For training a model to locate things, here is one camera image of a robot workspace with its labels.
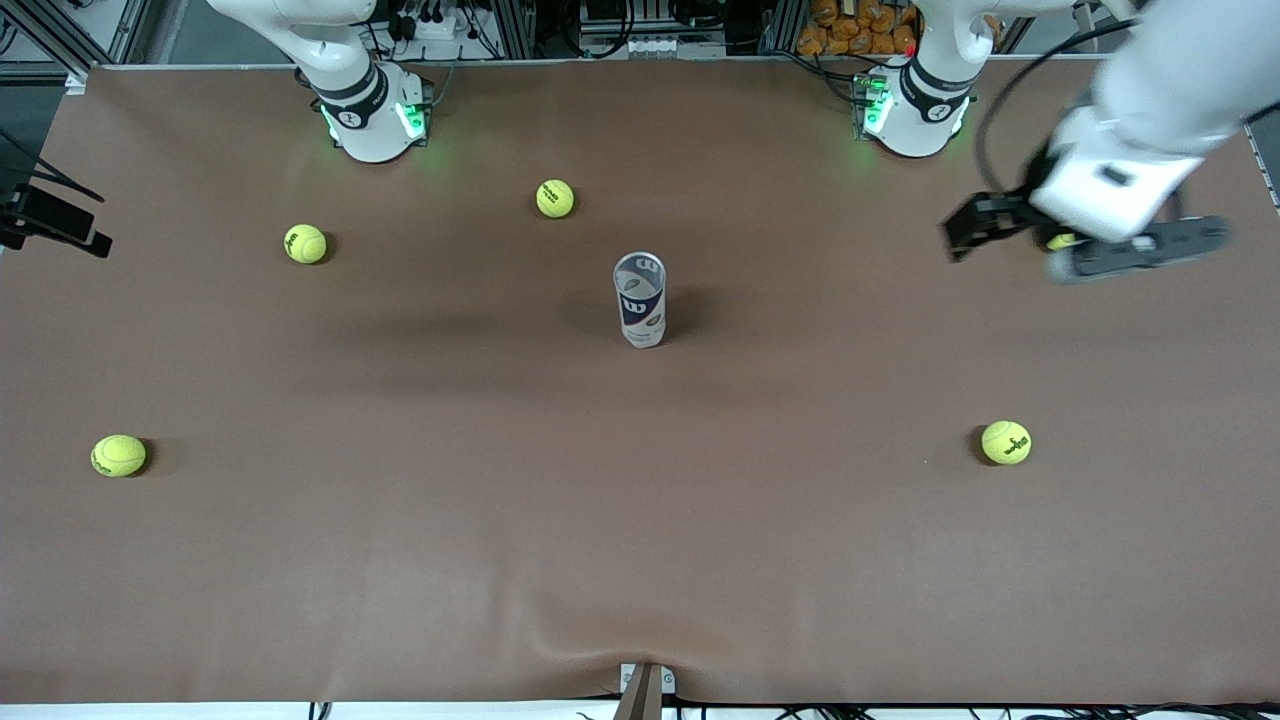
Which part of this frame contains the clear Wilson tennis ball can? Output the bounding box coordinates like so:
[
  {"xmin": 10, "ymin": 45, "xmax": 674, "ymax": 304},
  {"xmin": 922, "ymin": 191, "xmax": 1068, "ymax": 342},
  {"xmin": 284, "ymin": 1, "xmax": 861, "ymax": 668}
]
[{"xmin": 612, "ymin": 251, "xmax": 668, "ymax": 349}]

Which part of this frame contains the orange snack pile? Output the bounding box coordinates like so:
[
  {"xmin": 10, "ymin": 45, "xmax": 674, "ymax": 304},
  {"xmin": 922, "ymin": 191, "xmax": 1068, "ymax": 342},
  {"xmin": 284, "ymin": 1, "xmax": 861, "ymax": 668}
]
[{"xmin": 797, "ymin": 0, "xmax": 916, "ymax": 56}]

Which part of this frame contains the white power strip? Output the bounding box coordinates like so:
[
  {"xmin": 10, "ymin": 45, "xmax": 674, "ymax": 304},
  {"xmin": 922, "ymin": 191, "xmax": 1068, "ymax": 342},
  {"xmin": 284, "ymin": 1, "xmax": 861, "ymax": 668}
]
[{"xmin": 395, "ymin": 10, "xmax": 471, "ymax": 46}]

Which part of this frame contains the brown table mat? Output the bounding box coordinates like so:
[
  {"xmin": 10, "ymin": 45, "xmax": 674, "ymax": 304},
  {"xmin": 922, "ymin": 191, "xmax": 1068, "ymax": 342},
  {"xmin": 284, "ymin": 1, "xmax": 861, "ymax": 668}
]
[{"xmin": 0, "ymin": 60, "xmax": 1280, "ymax": 706}]

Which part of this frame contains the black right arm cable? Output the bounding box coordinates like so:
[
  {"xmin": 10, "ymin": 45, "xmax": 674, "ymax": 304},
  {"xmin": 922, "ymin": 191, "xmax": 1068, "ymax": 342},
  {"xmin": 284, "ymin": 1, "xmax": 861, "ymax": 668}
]
[{"xmin": 0, "ymin": 128, "xmax": 106, "ymax": 203}]

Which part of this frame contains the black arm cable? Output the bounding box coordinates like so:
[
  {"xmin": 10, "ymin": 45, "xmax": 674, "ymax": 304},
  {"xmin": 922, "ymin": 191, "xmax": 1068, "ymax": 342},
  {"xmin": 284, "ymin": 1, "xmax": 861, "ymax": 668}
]
[
  {"xmin": 0, "ymin": 128, "xmax": 106, "ymax": 203},
  {"xmin": 975, "ymin": 20, "xmax": 1141, "ymax": 201}
]

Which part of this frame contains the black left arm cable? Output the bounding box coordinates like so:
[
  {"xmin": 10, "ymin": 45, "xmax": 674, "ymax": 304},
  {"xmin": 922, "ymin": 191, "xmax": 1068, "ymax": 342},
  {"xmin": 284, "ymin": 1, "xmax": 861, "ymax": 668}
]
[{"xmin": 975, "ymin": 20, "xmax": 1141, "ymax": 201}]

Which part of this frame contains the aluminium frame strut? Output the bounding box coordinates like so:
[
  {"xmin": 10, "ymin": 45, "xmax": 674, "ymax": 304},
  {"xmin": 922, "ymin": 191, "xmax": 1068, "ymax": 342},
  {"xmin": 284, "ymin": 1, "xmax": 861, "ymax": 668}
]
[{"xmin": 15, "ymin": 0, "xmax": 96, "ymax": 76}]

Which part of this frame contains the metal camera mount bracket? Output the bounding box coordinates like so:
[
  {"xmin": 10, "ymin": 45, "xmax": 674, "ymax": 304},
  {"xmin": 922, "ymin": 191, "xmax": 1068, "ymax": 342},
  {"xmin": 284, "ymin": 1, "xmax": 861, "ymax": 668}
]
[{"xmin": 612, "ymin": 662, "xmax": 676, "ymax": 720}]

